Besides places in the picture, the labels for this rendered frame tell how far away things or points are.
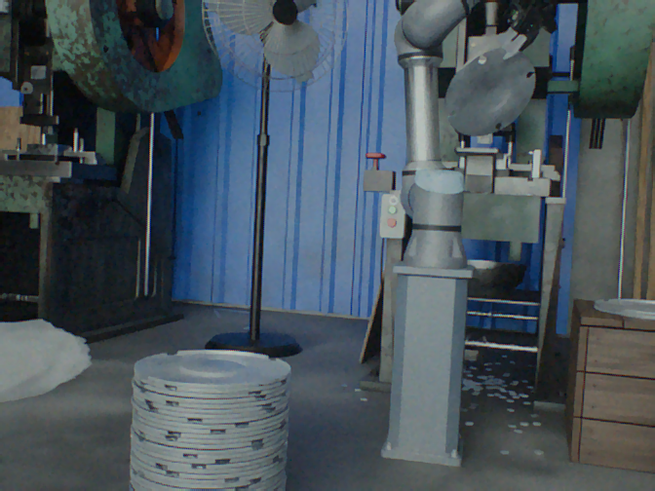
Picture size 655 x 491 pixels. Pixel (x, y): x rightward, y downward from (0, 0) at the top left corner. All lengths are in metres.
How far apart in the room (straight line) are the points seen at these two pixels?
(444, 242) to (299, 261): 2.24
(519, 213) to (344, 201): 1.64
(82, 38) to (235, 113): 1.46
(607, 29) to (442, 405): 1.17
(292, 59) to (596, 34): 1.13
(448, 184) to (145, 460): 0.89
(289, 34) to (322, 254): 1.37
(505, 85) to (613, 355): 0.87
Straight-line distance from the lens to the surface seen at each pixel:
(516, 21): 2.10
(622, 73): 2.34
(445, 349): 1.69
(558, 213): 2.25
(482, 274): 2.40
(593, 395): 1.84
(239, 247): 3.99
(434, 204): 1.69
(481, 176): 2.38
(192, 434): 1.28
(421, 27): 1.79
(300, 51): 2.83
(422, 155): 1.84
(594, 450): 1.87
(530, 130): 2.73
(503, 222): 2.31
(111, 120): 3.29
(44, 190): 2.87
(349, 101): 3.83
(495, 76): 2.21
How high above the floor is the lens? 0.57
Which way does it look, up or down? 3 degrees down
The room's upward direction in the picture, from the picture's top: 3 degrees clockwise
